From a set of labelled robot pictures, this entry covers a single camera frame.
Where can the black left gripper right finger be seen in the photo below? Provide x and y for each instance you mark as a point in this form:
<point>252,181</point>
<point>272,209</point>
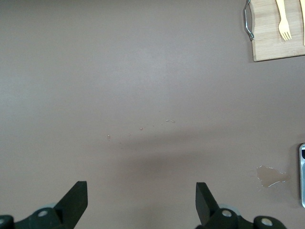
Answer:
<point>206,205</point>

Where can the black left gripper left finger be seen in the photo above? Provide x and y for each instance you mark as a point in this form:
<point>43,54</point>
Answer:
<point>69,205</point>

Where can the silver digital kitchen scale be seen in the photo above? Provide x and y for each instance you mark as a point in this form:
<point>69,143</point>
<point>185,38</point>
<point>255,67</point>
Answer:
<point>302,176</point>

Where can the yellow plastic fork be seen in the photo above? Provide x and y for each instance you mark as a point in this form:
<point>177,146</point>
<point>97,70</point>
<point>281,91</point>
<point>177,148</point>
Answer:
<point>284,26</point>

